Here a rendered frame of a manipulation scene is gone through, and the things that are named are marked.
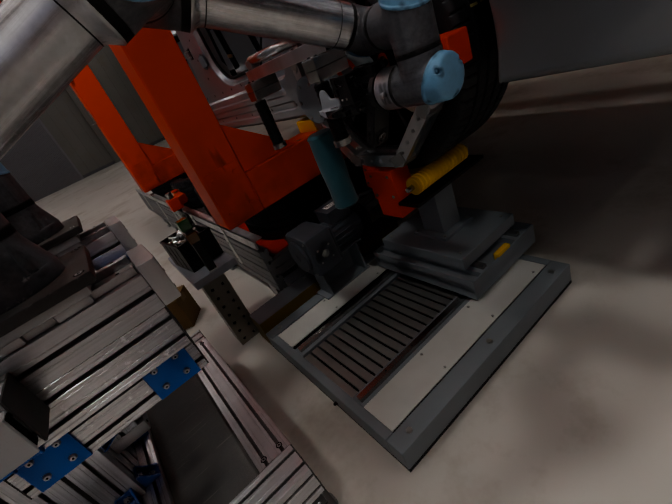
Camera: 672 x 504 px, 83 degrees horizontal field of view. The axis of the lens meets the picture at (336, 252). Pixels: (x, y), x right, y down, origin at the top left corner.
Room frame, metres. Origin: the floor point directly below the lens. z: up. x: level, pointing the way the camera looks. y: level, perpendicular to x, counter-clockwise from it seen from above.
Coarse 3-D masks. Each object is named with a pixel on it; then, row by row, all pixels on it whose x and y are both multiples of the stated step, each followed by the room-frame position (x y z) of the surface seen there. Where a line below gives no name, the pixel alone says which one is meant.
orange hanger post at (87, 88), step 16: (80, 80) 3.13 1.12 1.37; (96, 80) 3.17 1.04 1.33; (80, 96) 3.11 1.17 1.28; (96, 96) 3.14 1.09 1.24; (96, 112) 3.12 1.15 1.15; (112, 112) 3.16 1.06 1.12; (112, 128) 3.13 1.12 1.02; (128, 128) 3.18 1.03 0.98; (112, 144) 3.11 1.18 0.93; (128, 144) 3.15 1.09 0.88; (128, 160) 3.12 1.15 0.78; (144, 160) 3.16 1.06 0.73; (144, 176) 3.13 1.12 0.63
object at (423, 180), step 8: (448, 152) 1.14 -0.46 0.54; (456, 152) 1.13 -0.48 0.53; (464, 152) 1.14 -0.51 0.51; (440, 160) 1.11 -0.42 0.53; (448, 160) 1.10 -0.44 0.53; (456, 160) 1.11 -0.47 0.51; (424, 168) 1.09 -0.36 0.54; (432, 168) 1.08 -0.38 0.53; (440, 168) 1.08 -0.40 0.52; (448, 168) 1.09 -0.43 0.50; (416, 176) 1.06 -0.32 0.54; (424, 176) 1.06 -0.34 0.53; (432, 176) 1.07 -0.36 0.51; (440, 176) 1.08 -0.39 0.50; (408, 184) 1.07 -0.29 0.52; (416, 184) 1.04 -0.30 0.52; (424, 184) 1.04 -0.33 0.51; (408, 192) 1.04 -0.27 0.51; (416, 192) 1.05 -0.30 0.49
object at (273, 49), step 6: (276, 42) 1.14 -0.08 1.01; (282, 42) 1.13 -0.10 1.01; (288, 42) 1.13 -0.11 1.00; (264, 48) 1.15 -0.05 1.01; (270, 48) 1.14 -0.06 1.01; (276, 48) 1.13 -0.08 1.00; (282, 48) 1.13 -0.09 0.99; (288, 48) 1.14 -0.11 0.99; (252, 54) 1.21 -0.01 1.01; (258, 54) 1.16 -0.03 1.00; (264, 54) 1.15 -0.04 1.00; (270, 54) 1.14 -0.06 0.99; (252, 60) 1.20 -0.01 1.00; (258, 60) 1.18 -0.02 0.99; (246, 66) 1.25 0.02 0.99; (252, 66) 1.22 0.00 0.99
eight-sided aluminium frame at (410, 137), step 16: (368, 0) 1.01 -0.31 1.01; (416, 112) 0.96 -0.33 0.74; (432, 112) 0.94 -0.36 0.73; (320, 128) 1.38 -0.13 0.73; (416, 128) 0.98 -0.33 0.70; (352, 144) 1.32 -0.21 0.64; (400, 144) 1.05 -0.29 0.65; (416, 144) 1.01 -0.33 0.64; (352, 160) 1.27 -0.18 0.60; (368, 160) 1.20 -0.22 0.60; (384, 160) 1.13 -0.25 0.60; (400, 160) 1.06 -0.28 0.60
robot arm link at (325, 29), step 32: (192, 0) 0.67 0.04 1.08; (224, 0) 0.69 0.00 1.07; (256, 0) 0.70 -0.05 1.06; (288, 0) 0.71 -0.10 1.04; (320, 0) 0.73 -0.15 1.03; (192, 32) 0.71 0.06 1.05; (256, 32) 0.72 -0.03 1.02; (288, 32) 0.72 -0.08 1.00; (320, 32) 0.73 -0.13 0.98; (352, 32) 0.74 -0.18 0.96
